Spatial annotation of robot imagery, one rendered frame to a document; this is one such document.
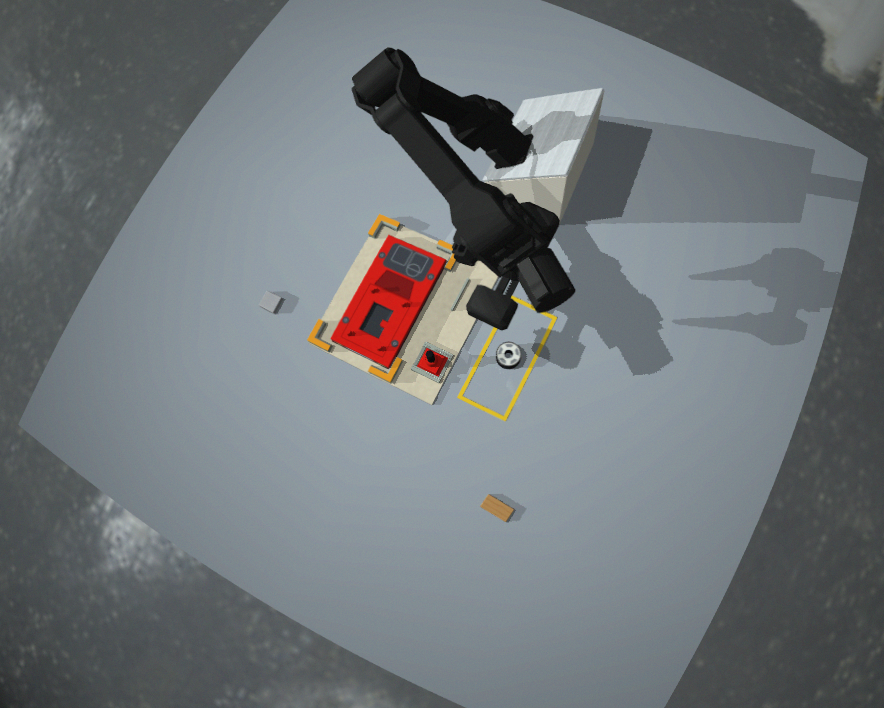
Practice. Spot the black wheel with grey spoked rim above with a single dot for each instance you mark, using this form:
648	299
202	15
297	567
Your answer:
502	360

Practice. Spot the yellow rectangular outline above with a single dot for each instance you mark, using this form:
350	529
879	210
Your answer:
460	396

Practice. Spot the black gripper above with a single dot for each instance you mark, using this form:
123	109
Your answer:
494	308

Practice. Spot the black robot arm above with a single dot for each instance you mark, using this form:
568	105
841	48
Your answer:
487	221

